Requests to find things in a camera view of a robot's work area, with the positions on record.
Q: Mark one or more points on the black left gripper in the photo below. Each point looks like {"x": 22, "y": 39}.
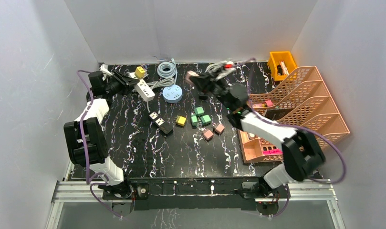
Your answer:
{"x": 121, "y": 83}

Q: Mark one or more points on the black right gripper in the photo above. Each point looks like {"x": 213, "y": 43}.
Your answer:
{"x": 209, "y": 82}

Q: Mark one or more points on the white power strip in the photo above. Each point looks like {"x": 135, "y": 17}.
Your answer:
{"x": 142, "y": 88}

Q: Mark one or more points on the black short power strip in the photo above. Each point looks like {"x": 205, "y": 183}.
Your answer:
{"x": 202, "y": 96}

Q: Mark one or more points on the salmon pink usb plug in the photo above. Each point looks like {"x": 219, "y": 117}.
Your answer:
{"x": 219, "y": 128}

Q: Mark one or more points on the round light blue socket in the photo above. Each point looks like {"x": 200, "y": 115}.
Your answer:
{"x": 172, "y": 94}

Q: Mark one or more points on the mauve pink usb plug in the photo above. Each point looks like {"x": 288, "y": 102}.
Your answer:
{"x": 207, "y": 134}

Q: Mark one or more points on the yellow usb plug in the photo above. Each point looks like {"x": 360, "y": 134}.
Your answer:
{"x": 181, "y": 121}

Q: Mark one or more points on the black long power strip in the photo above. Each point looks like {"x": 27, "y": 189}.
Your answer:
{"x": 165, "y": 127}

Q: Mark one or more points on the green usb plug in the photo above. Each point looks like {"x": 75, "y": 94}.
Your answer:
{"x": 194, "y": 120}

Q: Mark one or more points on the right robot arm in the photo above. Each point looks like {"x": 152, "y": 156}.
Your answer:
{"x": 301, "y": 151}

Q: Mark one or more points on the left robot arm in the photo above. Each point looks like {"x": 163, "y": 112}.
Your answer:
{"x": 85, "y": 139}

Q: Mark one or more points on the peach compartment tray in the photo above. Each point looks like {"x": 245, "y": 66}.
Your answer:
{"x": 252, "y": 147}

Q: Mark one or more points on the orange plastic bin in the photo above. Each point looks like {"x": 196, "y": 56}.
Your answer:
{"x": 281, "y": 64}

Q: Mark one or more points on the magenta item in tray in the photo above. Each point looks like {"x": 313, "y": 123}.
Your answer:
{"x": 272, "y": 152}

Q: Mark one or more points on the peach mesh file organizer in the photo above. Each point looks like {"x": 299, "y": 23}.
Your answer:
{"x": 303, "y": 99}

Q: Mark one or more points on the aluminium frame rail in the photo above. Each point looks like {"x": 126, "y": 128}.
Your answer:
{"x": 203, "y": 193}

